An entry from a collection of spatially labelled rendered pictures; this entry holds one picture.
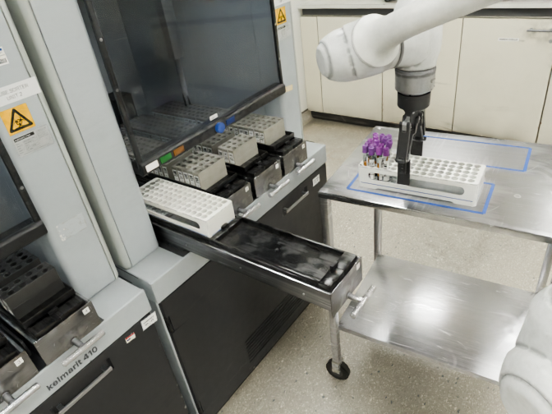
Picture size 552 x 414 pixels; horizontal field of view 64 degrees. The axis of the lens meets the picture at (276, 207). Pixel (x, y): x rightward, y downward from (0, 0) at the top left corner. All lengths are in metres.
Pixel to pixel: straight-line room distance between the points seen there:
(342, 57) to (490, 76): 2.26
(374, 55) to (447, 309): 0.99
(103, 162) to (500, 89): 2.53
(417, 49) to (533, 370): 0.64
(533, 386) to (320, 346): 1.26
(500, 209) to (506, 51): 1.98
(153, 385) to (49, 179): 0.62
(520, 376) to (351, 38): 0.64
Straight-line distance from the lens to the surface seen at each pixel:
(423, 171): 1.17
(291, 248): 1.05
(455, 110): 3.25
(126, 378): 1.25
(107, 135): 1.09
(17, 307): 1.08
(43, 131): 1.01
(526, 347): 0.73
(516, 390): 0.72
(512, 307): 1.71
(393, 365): 1.83
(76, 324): 1.07
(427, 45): 1.04
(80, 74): 1.04
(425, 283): 1.73
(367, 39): 0.91
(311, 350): 1.87
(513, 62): 3.07
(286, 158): 1.46
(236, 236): 1.11
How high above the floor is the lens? 1.45
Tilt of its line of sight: 33 degrees down
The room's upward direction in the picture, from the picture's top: 8 degrees counter-clockwise
